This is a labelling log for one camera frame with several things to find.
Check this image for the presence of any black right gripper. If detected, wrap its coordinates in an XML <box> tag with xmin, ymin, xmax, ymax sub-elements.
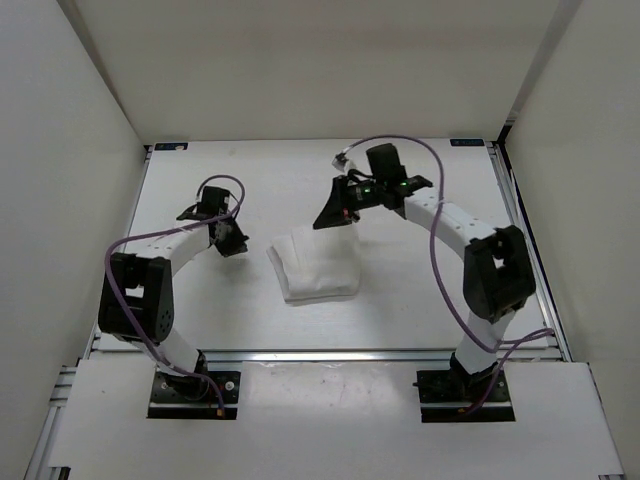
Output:
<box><xmin>313</xmin><ymin>176</ymin><xmax>384</xmax><ymax>231</ymax></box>

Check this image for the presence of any white fabric skirt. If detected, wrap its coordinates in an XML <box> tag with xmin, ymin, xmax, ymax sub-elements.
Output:
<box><xmin>267</xmin><ymin>225</ymin><xmax>361</xmax><ymax>304</ymax></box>

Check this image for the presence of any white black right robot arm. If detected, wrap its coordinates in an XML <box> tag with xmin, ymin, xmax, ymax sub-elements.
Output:
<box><xmin>313</xmin><ymin>175</ymin><xmax>536</xmax><ymax>400</ymax></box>

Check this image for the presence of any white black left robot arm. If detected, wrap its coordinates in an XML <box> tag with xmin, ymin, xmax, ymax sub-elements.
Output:
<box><xmin>98</xmin><ymin>216</ymin><xmax>248</xmax><ymax>400</ymax></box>

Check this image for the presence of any blue label sticker left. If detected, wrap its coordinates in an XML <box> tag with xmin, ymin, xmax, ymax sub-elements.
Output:
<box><xmin>154</xmin><ymin>142</ymin><xmax>189</xmax><ymax>151</ymax></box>

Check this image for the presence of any blue label sticker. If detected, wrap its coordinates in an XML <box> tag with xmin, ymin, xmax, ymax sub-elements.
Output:
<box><xmin>450</xmin><ymin>138</ymin><xmax>485</xmax><ymax>147</ymax></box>
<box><xmin>154</xmin><ymin>142</ymin><xmax>189</xmax><ymax>151</ymax></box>

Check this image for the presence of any blue label sticker right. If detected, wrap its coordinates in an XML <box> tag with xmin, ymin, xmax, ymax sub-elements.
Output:
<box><xmin>450</xmin><ymin>138</ymin><xmax>485</xmax><ymax>147</ymax></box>

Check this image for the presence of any white front cover board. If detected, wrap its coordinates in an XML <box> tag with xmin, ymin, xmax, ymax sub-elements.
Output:
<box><xmin>50</xmin><ymin>358</ymin><xmax>623</xmax><ymax>479</ymax></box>

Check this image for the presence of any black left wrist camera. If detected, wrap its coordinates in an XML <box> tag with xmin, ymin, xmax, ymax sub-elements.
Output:
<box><xmin>177</xmin><ymin>186</ymin><xmax>231</xmax><ymax>221</ymax></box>

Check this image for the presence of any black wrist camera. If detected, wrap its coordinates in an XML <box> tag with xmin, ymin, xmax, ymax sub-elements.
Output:
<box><xmin>177</xmin><ymin>186</ymin><xmax>231</xmax><ymax>221</ymax></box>
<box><xmin>330</xmin><ymin>143</ymin><xmax>434</xmax><ymax>194</ymax></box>

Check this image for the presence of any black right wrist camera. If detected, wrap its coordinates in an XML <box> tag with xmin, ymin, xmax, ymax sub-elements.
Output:
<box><xmin>330</xmin><ymin>143</ymin><xmax>434</xmax><ymax>194</ymax></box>

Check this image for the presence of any aluminium table edge rail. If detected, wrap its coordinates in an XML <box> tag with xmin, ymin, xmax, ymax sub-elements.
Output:
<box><xmin>205</xmin><ymin>349</ymin><xmax>452</xmax><ymax>363</ymax></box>

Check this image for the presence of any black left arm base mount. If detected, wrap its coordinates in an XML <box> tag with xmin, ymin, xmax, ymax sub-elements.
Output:
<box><xmin>147</xmin><ymin>370</ymin><xmax>241</xmax><ymax>421</ymax></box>

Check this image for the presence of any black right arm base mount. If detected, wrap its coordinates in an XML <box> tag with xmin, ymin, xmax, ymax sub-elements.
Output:
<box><xmin>413</xmin><ymin>370</ymin><xmax>516</xmax><ymax>423</ymax></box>

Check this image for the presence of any aluminium right frame rail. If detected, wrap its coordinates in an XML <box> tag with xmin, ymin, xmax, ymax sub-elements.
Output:
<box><xmin>487</xmin><ymin>141</ymin><xmax>573</xmax><ymax>362</ymax></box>

